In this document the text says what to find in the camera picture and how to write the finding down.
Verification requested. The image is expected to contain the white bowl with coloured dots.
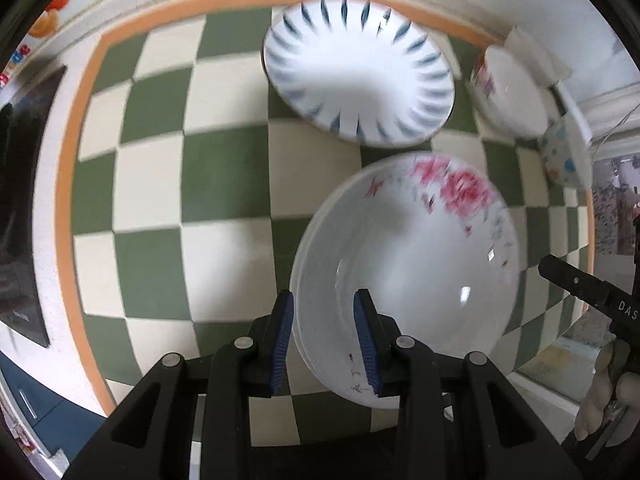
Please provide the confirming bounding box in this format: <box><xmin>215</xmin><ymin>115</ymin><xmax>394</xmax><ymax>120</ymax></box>
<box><xmin>539</xmin><ymin>112</ymin><xmax>593</xmax><ymax>188</ymax></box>

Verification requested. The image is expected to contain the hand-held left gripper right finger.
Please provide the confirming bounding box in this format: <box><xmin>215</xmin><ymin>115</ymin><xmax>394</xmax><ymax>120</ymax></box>
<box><xmin>352</xmin><ymin>287</ymin><xmax>583</xmax><ymax>480</ymax></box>

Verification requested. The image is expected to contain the person's right hand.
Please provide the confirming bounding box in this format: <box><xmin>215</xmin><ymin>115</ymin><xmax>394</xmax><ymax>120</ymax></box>
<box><xmin>574</xmin><ymin>342</ymin><xmax>640</xmax><ymax>443</ymax></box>

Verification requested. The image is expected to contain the white window frame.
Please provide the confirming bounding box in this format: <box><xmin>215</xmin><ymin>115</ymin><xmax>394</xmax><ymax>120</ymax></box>
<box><xmin>560</xmin><ymin>77</ymin><xmax>640</xmax><ymax>146</ymax></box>

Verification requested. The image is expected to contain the blue cabinet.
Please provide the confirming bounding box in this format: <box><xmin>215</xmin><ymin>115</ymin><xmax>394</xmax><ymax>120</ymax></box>
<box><xmin>0</xmin><ymin>355</ymin><xmax>108</xmax><ymax>461</ymax></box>

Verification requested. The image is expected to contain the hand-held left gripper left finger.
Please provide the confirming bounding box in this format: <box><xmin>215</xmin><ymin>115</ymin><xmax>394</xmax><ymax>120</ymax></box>
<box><xmin>65</xmin><ymin>290</ymin><xmax>296</xmax><ymax>480</ymax></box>

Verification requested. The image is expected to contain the black induction cooktop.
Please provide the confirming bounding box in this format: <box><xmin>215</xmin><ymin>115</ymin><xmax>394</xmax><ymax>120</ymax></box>
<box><xmin>0</xmin><ymin>65</ymin><xmax>68</xmax><ymax>348</ymax></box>

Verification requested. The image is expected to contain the white plate with blue stripes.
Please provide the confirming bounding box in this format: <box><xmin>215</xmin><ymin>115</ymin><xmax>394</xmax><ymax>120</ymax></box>
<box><xmin>262</xmin><ymin>0</ymin><xmax>457</xmax><ymax>148</ymax></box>

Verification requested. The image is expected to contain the green and cream checkered mat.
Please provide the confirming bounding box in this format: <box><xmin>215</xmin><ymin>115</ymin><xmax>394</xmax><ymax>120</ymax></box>
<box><xmin>55</xmin><ymin>0</ymin><xmax>596</xmax><ymax>418</ymax></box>

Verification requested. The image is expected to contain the group of colourful wall stickers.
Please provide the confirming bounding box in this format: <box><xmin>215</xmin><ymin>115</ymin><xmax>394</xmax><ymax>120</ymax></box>
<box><xmin>0</xmin><ymin>0</ymin><xmax>73</xmax><ymax>88</ymax></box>

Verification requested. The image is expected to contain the white plate with pink flowers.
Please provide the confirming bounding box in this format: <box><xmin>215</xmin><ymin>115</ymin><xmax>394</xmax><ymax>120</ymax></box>
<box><xmin>289</xmin><ymin>152</ymin><xmax>523</xmax><ymax>410</ymax></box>

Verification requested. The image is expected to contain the white bowl with floral print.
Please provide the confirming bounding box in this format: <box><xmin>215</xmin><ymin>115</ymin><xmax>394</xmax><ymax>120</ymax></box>
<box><xmin>469</xmin><ymin>45</ymin><xmax>560</xmax><ymax>141</ymax></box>

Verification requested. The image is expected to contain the white folded cloth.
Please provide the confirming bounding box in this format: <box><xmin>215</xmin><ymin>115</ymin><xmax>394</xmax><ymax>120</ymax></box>
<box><xmin>502</xmin><ymin>25</ymin><xmax>573</xmax><ymax>86</ymax></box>

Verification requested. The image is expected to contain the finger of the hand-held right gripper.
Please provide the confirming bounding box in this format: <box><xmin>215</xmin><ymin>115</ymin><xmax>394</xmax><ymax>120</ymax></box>
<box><xmin>539</xmin><ymin>254</ymin><xmax>610</xmax><ymax>307</ymax></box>

